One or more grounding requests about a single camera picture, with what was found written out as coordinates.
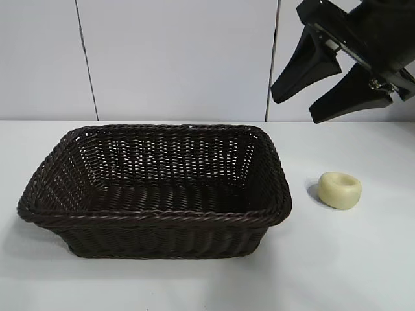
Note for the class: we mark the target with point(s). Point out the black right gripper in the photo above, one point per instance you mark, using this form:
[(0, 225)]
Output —
[(379, 32)]

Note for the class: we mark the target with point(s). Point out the pale yellow egg yolk pastry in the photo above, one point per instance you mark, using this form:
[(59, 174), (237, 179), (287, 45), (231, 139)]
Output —
[(338, 194)]

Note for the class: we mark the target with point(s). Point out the dark brown wicker basket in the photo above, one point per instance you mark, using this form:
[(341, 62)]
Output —
[(162, 236)]

